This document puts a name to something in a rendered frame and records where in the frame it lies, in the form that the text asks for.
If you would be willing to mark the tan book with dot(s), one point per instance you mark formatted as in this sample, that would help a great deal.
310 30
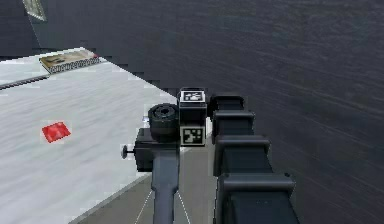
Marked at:
68 60

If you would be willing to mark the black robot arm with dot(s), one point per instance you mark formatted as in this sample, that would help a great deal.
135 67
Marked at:
243 186

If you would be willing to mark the white table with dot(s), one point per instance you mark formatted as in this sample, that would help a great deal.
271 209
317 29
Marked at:
83 160

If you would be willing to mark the pale framed picture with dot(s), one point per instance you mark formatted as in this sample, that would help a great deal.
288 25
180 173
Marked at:
34 8

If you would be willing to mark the red flat square object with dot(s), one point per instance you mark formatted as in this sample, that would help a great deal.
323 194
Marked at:
56 132

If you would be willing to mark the dark thin strip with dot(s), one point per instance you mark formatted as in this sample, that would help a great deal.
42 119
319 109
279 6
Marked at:
23 82

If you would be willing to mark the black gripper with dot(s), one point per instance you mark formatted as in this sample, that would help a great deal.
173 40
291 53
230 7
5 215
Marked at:
163 153

